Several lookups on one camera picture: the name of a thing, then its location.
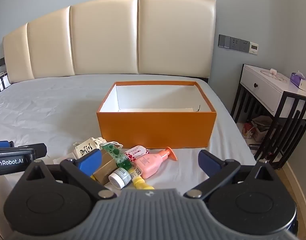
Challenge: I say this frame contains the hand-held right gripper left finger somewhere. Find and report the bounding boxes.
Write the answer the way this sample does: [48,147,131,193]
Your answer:
[24,149,117,200]

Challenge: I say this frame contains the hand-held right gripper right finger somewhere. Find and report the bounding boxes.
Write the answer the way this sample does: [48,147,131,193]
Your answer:
[183,149,275,200]

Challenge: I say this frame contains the brown cardboard box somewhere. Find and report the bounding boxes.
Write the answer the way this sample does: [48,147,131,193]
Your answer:
[93,152,119,184]

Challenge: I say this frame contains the yellow bottle with label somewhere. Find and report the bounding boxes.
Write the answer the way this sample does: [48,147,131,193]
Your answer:
[129,168,155,190]

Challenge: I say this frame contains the orange cardboard box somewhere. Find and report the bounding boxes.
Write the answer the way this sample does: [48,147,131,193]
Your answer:
[96,80,217,149]

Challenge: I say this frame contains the green spotted packet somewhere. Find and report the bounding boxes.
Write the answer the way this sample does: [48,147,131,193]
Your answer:
[103,141,131,170]

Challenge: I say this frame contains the small white jar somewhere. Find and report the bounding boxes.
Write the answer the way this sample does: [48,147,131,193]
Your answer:
[108,167,132,190]

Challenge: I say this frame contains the red and white packet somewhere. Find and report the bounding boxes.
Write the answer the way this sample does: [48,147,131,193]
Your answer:
[124,145,150,162]

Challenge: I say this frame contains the pink pump bottle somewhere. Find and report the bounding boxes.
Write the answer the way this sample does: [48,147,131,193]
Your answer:
[133,147,178,179]

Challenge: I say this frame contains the plastic bag under nightstand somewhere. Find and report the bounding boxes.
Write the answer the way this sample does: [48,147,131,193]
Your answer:
[242,116,274,143]

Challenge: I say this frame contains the white and black nightstand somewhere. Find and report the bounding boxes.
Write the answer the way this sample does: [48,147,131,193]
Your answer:
[230,64,306,170]

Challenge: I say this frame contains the purple tissue pack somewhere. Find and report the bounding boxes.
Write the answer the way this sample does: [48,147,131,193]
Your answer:
[290,72,306,92]

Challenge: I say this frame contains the cream padded headboard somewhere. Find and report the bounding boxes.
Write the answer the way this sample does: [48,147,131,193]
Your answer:
[3,0,217,84]

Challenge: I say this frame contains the white drawstring pouch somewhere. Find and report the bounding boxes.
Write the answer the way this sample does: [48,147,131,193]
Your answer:
[73,137,107,159]

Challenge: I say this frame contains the white charger with cable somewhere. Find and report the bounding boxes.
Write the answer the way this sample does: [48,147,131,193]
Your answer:
[260,68,289,83]

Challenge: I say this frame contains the grey wall switch panel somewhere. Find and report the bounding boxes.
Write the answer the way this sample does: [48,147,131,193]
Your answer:
[218,34,250,53]

